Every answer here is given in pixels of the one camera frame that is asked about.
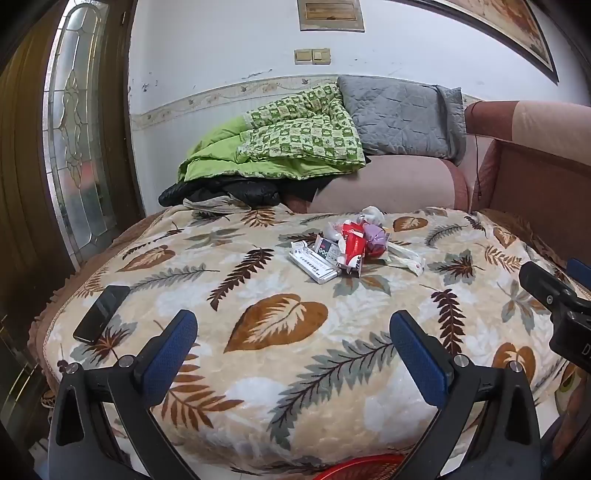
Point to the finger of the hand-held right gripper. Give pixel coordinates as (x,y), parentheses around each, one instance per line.
(540,281)
(579,271)

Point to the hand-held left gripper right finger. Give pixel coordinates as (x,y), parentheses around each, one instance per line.
(418,357)

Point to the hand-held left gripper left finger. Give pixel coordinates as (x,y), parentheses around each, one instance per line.
(171,355)

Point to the black smartphone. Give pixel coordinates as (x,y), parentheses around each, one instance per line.
(101,314)

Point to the brown wooden side panel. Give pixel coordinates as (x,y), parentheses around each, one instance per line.
(540,194)

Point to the white tube in clear wrapper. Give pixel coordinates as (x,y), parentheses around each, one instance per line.
(406,261)

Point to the red plastic basket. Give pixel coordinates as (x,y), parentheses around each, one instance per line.
(364,467)

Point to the leaf print blanket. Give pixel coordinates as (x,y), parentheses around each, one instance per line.
(300,392)

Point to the purple candy wrapper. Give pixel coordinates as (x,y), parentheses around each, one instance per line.
(377,237)

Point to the red snack packet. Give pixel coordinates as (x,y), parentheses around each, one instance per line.
(355,242)

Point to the white flat carton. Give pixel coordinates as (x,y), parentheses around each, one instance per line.
(314,264)

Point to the small dark printed box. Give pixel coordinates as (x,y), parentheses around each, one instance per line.
(328,248)

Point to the grey folded cloth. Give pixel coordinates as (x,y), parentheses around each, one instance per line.
(212,204)

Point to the pink upholstered sofa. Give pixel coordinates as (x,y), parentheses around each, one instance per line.
(392,184)

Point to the black puffer jacket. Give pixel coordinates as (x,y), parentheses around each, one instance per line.
(240,189)

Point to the grey quilted pillow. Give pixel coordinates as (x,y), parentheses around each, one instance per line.
(397,115)

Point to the green checkered quilt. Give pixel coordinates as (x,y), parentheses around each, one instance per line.
(295,134)

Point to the gold metal frame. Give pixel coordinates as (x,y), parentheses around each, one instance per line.
(18,383)

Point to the large framed wall picture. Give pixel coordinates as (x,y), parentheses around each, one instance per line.
(517,23)

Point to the beige wall light switch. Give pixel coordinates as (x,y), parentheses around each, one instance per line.
(312,56)

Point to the framed wall plaque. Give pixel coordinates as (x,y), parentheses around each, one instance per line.
(330,14)

